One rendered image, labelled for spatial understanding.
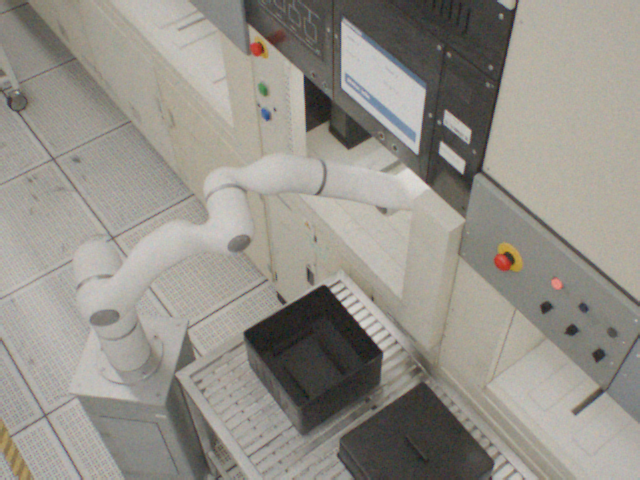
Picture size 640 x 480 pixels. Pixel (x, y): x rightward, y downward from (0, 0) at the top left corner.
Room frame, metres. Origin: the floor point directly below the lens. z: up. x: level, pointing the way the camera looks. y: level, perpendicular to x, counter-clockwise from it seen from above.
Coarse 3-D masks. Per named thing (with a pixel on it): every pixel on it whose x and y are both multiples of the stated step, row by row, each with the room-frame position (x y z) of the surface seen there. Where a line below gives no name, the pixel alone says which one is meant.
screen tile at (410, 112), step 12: (384, 72) 1.33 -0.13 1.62; (396, 72) 1.30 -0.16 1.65; (396, 84) 1.29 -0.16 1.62; (408, 84) 1.26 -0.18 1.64; (384, 96) 1.32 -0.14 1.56; (396, 96) 1.29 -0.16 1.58; (408, 96) 1.26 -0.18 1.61; (420, 96) 1.23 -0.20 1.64; (396, 108) 1.29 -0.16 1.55; (408, 108) 1.26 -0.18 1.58; (408, 120) 1.26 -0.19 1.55
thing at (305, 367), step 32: (320, 288) 1.23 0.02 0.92; (288, 320) 1.17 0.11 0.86; (320, 320) 1.22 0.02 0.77; (352, 320) 1.13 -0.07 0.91; (256, 352) 1.03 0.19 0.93; (288, 352) 1.12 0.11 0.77; (320, 352) 1.11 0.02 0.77; (352, 352) 1.11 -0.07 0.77; (288, 384) 1.01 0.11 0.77; (320, 384) 1.01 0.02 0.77; (352, 384) 0.96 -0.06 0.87; (288, 416) 0.91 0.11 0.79; (320, 416) 0.90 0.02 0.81
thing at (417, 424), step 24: (384, 408) 0.89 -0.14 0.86; (408, 408) 0.89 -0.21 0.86; (432, 408) 0.89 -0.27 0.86; (360, 432) 0.83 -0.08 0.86; (384, 432) 0.83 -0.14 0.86; (408, 432) 0.82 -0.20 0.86; (432, 432) 0.82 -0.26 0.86; (456, 432) 0.82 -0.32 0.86; (360, 456) 0.76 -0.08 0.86; (384, 456) 0.76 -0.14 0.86; (408, 456) 0.76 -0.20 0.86; (432, 456) 0.76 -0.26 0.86; (456, 456) 0.76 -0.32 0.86; (480, 456) 0.76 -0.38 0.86
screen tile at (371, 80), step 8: (352, 40) 1.42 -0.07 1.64; (352, 48) 1.42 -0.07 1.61; (360, 48) 1.39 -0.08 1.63; (368, 48) 1.37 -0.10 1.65; (360, 56) 1.39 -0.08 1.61; (368, 56) 1.37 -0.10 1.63; (352, 64) 1.42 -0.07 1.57; (376, 64) 1.35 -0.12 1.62; (352, 72) 1.42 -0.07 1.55; (360, 72) 1.39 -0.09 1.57; (376, 72) 1.35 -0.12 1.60; (368, 80) 1.37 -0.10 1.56; (376, 80) 1.35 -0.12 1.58; (376, 88) 1.35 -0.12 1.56
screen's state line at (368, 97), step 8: (352, 80) 1.42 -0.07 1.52; (352, 88) 1.41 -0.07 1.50; (360, 88) 1.39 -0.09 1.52; (368, 96) 1.37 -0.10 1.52; (376, 104) 1.34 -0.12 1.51; (384, 112) 1.32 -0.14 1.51; (392, 120) 1.30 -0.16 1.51; (400, 120) 1.28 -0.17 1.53; (400, 128) 1.27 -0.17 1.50; (408, 128) 1.25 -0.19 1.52; (408, 136) 1.25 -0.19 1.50
